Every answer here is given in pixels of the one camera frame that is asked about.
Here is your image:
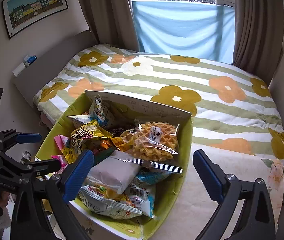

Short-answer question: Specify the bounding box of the yellow popcorn snack bag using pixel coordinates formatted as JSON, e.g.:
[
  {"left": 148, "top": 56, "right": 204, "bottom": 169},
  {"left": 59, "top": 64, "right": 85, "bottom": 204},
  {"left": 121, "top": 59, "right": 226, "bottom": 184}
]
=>
[{"left": 62, "top": 119, "right": 113, "bottom": 164}]

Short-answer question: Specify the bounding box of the packaged waffle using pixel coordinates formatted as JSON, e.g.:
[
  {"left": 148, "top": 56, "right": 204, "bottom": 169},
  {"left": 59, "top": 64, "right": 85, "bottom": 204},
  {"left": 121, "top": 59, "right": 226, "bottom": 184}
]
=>
[{"left": 132, "top": 116, "right": 180, "bottom": 163}]

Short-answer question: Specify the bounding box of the pink striped snack packet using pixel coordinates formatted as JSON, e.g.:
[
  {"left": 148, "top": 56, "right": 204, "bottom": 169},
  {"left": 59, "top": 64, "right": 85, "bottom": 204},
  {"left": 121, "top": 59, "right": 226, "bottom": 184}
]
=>
[{"left": 51, "top": 135, "right": 69, "bottom": 174}]

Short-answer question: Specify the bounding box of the orange snack packet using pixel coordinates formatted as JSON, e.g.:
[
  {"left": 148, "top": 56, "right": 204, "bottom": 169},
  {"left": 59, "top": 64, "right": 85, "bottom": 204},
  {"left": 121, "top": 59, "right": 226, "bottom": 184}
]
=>
[{"left": 91, "top": 140, "right": 114, "bottom": 155}]

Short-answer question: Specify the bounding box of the cream floral bedsheet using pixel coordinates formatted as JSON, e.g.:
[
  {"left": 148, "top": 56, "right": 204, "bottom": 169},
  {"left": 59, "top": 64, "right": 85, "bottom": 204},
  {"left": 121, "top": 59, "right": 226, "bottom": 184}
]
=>
[{"left": 152, "top": 142, "right": 284, "bottom": 240}]

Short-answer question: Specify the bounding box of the grey bed headboard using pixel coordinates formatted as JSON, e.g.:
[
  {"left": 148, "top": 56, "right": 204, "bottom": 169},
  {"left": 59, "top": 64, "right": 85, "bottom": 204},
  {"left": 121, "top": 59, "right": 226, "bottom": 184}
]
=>
[{"left": 13, "top": 30, "right": 97, "bottom": 108}]

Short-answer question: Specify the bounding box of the white wrapped bun packet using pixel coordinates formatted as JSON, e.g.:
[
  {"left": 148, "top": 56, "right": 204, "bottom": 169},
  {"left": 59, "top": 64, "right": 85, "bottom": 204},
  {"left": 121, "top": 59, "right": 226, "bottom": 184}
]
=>
[{"left": 85, "top": 151, "right": 141, "bottom": 194}]

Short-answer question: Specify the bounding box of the white blue snack packet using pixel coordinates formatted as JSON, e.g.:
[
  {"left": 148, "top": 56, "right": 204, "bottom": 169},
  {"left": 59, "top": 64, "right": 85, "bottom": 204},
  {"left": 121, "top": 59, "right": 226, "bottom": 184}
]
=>
[{"left": 67, "top": 95, "right": 116, "bottom": 129}]

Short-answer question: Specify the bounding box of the pale green snack packet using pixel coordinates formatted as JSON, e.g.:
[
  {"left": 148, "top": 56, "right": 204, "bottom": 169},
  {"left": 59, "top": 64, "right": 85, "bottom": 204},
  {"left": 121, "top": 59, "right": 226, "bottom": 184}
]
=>
[{"left": 79, "top": 185, "right": 143, "bottom": 220}]

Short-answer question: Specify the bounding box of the yellow chip snack packet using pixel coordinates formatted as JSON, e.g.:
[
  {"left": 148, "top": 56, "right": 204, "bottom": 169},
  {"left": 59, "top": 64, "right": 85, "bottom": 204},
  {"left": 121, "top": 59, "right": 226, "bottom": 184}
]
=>
[{"left": 111, "top": 128, "right": 135, "bottom": 152}]

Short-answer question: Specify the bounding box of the light blue snack packet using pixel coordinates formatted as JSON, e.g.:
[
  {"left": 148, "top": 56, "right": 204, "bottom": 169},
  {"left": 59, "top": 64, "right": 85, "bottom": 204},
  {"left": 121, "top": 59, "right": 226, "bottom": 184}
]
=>
[{"left": 125, "top": 167, "right": 172, "bottom": 218}]

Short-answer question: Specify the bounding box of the green cardboard snack box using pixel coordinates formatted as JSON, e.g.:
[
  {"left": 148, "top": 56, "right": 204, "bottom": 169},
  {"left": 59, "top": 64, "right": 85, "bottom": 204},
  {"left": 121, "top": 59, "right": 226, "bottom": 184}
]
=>
[{"left": 35, "top": 90, "right": 192, "bottom": 239}]

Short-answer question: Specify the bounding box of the floral striped quilt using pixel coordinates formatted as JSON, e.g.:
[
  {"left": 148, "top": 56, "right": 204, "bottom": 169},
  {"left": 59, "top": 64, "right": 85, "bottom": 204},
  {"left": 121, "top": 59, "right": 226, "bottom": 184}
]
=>
[{"left": 33, "top": 44, "right": 284, "bottom": 170}]

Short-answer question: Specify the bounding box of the framed houses picture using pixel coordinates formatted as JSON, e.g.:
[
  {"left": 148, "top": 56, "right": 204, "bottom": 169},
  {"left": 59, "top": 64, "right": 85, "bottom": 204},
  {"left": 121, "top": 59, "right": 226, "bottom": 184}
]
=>
[{"left": 2, "top": 0, "right": 68, "bottom": 38}]

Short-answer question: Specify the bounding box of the left brown curtain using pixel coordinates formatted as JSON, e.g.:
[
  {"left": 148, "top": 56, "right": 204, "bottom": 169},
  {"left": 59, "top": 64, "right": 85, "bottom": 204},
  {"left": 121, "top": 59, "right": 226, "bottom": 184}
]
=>
[{"left": 79, "top": 0, "right": 139, "bottom": 51}]

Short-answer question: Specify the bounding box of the brown curtain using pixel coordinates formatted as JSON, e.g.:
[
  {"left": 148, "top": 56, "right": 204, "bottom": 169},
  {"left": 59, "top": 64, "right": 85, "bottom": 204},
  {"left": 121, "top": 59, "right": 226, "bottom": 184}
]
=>
[
  {"left": 79, "top": 0, "right": 139, "bottom": 51},
  {"left": 233, "top": 0, "right": 284, "bottom": 85}
]

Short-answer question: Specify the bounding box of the right brown curtain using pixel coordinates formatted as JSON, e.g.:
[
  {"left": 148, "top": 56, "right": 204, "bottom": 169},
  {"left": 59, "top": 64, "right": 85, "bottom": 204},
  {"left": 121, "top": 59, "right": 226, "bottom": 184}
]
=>
[{"left": 233, "top": 0, "right": 284, "bottom": 85}]

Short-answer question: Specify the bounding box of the light blue window cloth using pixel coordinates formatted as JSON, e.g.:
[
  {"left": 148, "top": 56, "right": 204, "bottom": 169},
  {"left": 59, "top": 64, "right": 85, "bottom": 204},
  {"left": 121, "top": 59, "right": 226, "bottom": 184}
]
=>
[{"left": 132, "top": 1, "right": 235, "bottom": 64}]

